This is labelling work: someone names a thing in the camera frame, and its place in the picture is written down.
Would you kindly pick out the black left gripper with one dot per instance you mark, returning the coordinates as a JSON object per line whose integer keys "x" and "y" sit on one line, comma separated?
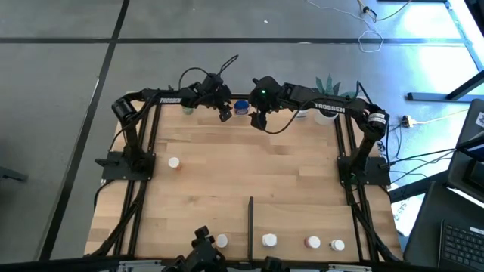
{"x": 211, "y": 92}

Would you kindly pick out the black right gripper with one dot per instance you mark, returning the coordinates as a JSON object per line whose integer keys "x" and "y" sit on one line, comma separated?
{"x": 266, "y": 96}

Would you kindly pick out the blue Tums bottle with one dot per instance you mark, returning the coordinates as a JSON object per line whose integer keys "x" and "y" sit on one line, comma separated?
{"x": 241, "y": 107}

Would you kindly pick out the orange bottle white cap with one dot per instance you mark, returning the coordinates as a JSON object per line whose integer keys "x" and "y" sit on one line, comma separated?
{"x": 174, "y": 162}

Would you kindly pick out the red bottle white cap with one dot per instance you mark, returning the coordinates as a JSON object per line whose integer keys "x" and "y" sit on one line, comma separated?
{"x": 313, "y": 242}

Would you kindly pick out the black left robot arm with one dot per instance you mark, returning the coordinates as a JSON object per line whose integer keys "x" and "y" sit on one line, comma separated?
{"x": 170, "y": 100}

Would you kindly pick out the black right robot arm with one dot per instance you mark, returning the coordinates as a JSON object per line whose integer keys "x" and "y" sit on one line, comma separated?
{"x": 329, "y": 107}

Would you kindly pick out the green caffeine pill bottle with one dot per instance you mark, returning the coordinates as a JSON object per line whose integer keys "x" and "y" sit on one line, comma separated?
{"x": 187, "y": 110}

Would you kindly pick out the white bottle blue label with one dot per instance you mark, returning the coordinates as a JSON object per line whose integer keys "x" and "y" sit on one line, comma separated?
{"x": 301, "y": 113}

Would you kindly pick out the succulent plant in white pot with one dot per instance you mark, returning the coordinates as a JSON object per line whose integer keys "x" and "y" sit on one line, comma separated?
{"x": 329, "y": 87}

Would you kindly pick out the beige power adapter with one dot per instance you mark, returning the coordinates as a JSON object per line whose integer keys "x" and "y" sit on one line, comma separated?
{"x": 407, "y": 121}

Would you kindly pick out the black desk foot bar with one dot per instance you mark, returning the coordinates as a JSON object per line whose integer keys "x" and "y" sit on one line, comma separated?
{"x": 416, "y": 187}

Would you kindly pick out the black desk surface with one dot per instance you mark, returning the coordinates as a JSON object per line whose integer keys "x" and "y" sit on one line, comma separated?
{"x": 427, "y": 226}

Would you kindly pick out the dark grey computer equipment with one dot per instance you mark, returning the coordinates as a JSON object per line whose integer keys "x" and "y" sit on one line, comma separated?
{"x": 469, "y": 166}

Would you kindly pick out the black floor stand foot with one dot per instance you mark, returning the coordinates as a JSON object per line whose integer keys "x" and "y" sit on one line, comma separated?
{"x": 11, "y": 174}

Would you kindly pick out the black laptop keyboard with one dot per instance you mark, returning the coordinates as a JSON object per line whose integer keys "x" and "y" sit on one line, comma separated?
{"x": 461, "y": 245}

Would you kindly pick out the black rig front beam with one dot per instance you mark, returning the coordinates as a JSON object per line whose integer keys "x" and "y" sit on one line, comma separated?
{"x": 38, "y": 267}

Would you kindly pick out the black bracket bar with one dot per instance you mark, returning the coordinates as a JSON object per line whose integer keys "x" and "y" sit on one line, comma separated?
{"x": 291, "y": 90}

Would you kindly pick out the black aluminium table frame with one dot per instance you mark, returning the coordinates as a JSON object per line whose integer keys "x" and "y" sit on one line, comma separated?
{"x": 156, "y": 128}

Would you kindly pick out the black desk leg frame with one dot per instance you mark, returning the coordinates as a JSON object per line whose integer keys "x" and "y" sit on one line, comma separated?
{"x": 435, "y": 97}

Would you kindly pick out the silver metal bracket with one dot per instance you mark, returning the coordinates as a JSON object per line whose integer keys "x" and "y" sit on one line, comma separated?
{"x": 140, "y": 263}
{"x": 348, "y": 268}

